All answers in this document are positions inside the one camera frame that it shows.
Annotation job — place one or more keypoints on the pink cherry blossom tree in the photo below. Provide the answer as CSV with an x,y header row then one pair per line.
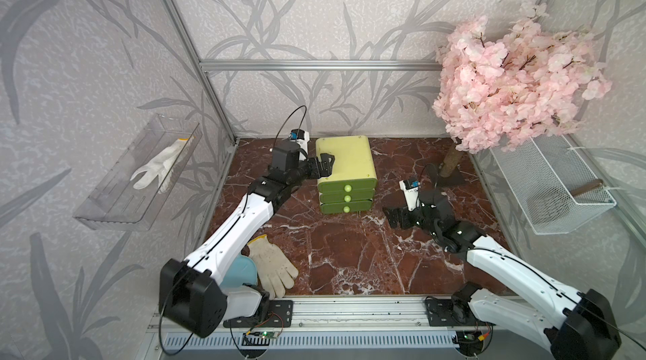
x,y
505,92

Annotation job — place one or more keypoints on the green top drawer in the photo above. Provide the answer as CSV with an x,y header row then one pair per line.
x,y
346,186

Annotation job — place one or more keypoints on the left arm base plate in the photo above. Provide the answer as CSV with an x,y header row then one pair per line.
x,y
274,313

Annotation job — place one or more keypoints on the clear acrylic wall shelf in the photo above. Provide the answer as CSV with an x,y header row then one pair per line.
x,y
134,190

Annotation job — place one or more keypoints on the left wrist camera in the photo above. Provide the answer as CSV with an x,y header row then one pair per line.
x,y
302,138

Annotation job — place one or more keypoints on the blue dustpan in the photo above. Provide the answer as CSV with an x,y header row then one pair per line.
x,y
242,271

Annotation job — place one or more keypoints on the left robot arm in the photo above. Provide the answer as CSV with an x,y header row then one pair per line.
x,y
191,291

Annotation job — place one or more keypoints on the brush in basket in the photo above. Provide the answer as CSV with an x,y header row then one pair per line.
x,y
554,203

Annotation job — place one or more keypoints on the green drawer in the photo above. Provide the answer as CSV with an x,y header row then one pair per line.
x,y
342,197
346,186
346,207

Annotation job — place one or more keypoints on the white work glove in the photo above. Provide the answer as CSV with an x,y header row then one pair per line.
x,y
275,271

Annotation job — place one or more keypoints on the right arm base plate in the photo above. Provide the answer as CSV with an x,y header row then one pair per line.
x,y
451,313

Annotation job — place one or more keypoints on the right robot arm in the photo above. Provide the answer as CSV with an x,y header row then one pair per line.
x,y
589,331

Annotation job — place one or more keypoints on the white wire basket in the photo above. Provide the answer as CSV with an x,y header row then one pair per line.
x,y
552,162

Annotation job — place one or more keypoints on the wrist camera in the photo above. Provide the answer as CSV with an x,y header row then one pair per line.
x,y
302,138
410,188

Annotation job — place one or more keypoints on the aluminium front rail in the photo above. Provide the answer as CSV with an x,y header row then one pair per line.
x,y
402,313

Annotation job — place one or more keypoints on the green drawer cabinet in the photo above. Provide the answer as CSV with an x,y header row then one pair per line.
x,y
353,157

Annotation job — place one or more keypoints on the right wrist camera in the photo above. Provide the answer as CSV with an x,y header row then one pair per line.
x,y
410,188

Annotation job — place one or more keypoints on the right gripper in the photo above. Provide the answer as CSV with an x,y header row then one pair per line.
x,y
402,212

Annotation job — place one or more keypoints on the green middle drawer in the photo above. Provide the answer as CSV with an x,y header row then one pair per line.
x,y
342,197

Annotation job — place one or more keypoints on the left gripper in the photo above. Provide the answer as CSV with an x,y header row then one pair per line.
x,y
325,168

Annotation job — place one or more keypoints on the white glove on shelf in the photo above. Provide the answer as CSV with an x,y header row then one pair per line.
x,y
160,168

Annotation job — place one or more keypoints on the green bottom drawer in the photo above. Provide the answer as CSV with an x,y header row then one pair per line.
x,y
346,207

